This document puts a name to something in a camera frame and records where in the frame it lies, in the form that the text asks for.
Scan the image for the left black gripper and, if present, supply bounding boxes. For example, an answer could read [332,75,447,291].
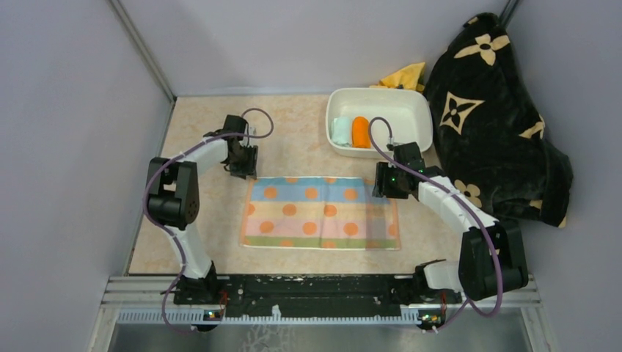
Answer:
[228,143,259,180]

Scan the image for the plain bright orange towel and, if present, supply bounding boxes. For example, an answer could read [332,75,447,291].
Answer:
[351,116,371,149]

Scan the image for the orange polka dot towel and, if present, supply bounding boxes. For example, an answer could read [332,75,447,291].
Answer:
[240,177,401,251]

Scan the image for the light mint green towel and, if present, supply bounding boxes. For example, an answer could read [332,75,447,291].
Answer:
[331,117,353,147]

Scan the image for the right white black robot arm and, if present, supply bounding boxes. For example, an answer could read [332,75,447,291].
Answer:
[373,142,529,302]

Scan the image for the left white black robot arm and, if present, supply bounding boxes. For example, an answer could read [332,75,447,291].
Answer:
[142,114,258,304]

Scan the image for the white plastic bin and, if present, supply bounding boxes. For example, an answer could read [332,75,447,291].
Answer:
[325,88,433,159]

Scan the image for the yellow towel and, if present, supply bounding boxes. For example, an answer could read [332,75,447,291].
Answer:
[370,62,425,92]

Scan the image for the black floral blanket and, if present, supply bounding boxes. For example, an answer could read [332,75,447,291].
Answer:
[423,12,574,228]

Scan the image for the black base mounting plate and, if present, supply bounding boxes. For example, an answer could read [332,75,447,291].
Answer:
[174,273,463,320]

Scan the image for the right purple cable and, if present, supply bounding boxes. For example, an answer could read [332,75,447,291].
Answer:
[367,117,503,334]

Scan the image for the purple cable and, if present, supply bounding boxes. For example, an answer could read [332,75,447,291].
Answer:
[367,117,503,334]
[142,107,274,335]

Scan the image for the aluminium frame rail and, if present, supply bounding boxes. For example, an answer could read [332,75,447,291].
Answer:
[88,274,558,351]

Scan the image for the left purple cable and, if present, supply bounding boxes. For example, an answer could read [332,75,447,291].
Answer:
[142,107,274,335]

